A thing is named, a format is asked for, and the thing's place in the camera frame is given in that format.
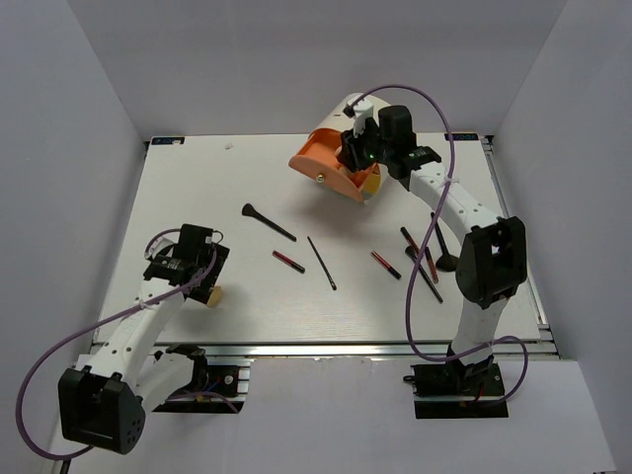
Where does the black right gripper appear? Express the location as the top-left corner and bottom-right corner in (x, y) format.
(336, 118), (392, 174)

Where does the yellow teardrop makeup sponge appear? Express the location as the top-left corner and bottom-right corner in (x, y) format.
(206, 286), (222, 308)

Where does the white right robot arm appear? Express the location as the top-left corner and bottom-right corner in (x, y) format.
(338, 99), (527, 394)

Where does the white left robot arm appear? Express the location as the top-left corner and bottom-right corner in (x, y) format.
(58, 224), (229, 454)

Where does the cream cylindrical makeup organizer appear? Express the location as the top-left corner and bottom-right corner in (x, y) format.
(308, 91), (410, 198)

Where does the slim black makeup brush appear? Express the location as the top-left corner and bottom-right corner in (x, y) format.
(405, 246), (443, 304)

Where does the black fan makeup brush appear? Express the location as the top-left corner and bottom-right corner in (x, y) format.
(434, 222), (459, 273)

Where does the orange organizer drawer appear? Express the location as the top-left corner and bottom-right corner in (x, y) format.
(288, 128), (382, 202)

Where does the black powder brush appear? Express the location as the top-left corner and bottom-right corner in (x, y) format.
(241, 203), (297, 242)

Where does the blue right corner label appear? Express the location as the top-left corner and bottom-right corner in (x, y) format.
(444, 132), (480, 141)

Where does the blue corner label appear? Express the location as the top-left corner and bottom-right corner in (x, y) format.
(444, 132), (480, 141)
(150, 136), (185, 146)

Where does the thin black mascara wand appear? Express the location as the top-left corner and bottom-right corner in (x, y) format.
(306, 236), (338, 291)

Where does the blue left corner label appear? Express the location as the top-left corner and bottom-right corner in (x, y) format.
(150, 136), (185, 146)

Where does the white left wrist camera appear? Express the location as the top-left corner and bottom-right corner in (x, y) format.
(143, 235), (175, 261)

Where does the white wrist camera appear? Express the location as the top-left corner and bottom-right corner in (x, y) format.
(143, 235), (175, 261)
(343, 95), (373, 137)

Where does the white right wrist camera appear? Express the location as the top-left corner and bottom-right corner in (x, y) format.
(343, 95), (373, 137)

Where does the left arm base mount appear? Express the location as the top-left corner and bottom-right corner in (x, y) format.
(153, 344), (245, 415)

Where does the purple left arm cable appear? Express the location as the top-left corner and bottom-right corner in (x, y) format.
(17, 227), (238, 459)

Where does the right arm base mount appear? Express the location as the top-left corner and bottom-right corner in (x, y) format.
(403, 363), (509, 420)

